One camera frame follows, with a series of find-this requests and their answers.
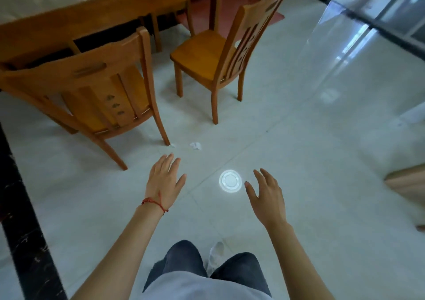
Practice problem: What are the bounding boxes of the person's right hand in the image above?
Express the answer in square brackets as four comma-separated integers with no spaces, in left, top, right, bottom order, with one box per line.
[244,168,287,229]

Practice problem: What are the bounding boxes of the person's left hand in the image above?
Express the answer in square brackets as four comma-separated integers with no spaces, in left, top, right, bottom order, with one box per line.
[145,154,187,211]

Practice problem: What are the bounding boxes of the person's left forearm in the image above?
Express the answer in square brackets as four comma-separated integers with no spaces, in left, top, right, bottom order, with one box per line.
[70,203,165,300]

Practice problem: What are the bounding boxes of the person's right forearm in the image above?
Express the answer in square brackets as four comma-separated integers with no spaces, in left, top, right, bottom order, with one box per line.
[265,222,336,300]

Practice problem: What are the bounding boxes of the red floor mat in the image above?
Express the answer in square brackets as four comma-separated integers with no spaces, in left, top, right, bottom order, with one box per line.
[176,0,286,35]

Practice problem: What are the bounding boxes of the dark blue trousers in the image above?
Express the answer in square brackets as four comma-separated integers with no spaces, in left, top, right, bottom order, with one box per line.
[143,240,272,297]

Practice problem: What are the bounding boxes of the white shirt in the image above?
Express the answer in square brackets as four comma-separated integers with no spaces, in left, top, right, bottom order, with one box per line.
[138,271,273,300]

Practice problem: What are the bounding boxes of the light wooden furniture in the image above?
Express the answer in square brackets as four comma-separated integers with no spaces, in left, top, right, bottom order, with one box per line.
[384,163,425,208]

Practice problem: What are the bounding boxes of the wooden dining table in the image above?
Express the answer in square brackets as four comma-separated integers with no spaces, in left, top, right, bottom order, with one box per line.
[0,0,225,71]

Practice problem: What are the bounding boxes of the glass sliding door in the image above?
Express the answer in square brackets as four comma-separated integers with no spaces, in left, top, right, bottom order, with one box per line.
[327,0,425,60]

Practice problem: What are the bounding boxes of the red string bracelet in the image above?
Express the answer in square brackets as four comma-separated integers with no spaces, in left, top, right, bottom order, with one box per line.
[142,192,169,216]

